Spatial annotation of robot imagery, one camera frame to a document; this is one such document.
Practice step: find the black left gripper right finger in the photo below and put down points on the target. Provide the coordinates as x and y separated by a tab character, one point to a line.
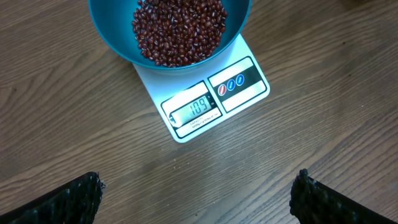
312	202

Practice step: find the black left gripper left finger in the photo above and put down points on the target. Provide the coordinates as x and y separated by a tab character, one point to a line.
74	202

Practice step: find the white digital kitchen scale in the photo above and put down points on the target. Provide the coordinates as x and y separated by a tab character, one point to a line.
194	100

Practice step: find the red adzuki beans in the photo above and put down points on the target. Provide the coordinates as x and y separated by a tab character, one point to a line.
176	33

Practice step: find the blue plastic bowl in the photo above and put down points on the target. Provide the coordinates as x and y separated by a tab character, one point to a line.
113	21

